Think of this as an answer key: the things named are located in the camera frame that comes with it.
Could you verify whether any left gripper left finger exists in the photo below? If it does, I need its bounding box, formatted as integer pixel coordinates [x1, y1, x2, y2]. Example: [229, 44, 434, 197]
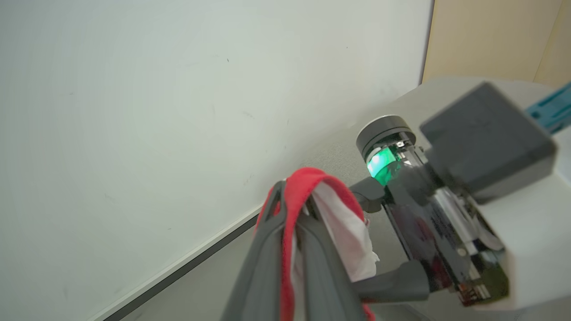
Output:
[220, 180, 287, 321]

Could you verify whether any red and white garment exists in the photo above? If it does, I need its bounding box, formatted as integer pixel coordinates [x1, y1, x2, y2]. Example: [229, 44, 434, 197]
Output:
[253, 167, 380, 321]

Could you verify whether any white and dark baseboard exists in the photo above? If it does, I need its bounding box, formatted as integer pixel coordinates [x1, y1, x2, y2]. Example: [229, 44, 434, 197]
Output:
[87, 205, 264, 321]

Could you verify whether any blue laundry basket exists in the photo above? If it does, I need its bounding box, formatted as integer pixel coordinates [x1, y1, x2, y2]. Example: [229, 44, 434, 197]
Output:
[525, 82, 571, 135]

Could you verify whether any dark grey wrist camera box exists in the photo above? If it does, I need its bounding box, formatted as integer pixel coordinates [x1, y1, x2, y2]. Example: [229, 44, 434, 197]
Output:
[420, 82, 558, 205]

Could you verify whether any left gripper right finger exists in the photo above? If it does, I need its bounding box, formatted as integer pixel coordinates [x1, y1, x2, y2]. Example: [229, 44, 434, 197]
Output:
[296, 198, 367, 321]

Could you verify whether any beige wooden panel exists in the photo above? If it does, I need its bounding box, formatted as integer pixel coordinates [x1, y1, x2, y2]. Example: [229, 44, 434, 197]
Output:
[421, 0, 571, 88]

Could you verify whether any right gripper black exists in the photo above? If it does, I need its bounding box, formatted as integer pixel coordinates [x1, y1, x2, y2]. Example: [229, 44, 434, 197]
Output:
[349, 115, 510, 307]

